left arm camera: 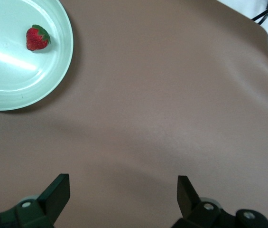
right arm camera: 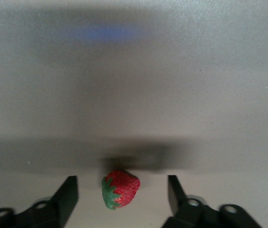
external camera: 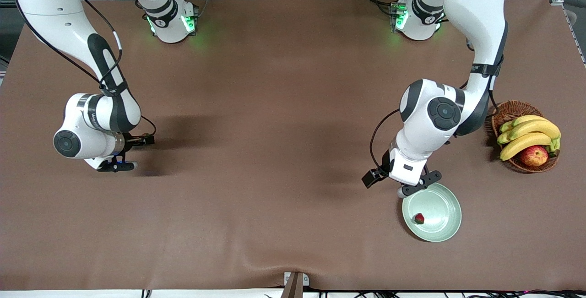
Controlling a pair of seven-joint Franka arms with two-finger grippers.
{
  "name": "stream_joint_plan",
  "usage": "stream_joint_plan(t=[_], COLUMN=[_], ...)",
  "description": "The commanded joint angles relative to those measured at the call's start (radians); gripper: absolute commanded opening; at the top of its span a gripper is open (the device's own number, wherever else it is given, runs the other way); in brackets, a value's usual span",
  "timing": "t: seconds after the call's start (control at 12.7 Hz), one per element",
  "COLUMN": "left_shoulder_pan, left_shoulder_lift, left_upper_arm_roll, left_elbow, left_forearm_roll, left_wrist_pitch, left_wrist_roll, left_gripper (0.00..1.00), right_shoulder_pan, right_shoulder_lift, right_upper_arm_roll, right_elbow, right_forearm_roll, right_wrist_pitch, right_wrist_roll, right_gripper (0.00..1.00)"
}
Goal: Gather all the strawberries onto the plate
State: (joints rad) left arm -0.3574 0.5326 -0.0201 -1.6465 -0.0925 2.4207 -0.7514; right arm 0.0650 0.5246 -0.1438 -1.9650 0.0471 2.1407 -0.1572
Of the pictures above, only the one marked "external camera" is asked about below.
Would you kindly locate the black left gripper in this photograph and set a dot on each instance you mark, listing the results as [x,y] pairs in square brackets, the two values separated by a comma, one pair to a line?
[382,170]

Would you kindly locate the red strawberry green calyx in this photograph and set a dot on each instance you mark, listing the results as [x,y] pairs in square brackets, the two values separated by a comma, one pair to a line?
[419,218]

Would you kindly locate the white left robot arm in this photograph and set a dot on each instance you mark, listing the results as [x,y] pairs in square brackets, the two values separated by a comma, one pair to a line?
[476,14]

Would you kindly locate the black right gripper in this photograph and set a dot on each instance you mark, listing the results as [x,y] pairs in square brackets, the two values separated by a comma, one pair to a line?
[133,141]

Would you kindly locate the red yellow apple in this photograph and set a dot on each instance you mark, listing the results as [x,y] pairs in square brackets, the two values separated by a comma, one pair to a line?
[534,155]

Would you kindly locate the grey metal table bracket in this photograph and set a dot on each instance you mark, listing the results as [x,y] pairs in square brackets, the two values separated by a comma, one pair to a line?
[295,286]

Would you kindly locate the brown wicker basket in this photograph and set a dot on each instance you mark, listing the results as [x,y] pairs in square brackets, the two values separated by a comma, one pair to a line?
[517,108]

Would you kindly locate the pale green round plate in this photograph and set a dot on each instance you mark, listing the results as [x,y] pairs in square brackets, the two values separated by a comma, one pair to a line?
[439,215]

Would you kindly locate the yellow banana bunch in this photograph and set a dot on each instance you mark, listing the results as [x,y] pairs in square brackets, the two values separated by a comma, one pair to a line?
[533,128]

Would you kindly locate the large table cover mat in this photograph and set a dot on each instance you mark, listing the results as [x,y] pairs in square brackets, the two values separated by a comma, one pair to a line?
[293,220]

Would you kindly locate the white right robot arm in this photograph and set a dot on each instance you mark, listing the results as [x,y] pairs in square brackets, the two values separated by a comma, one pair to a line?
[50,5]

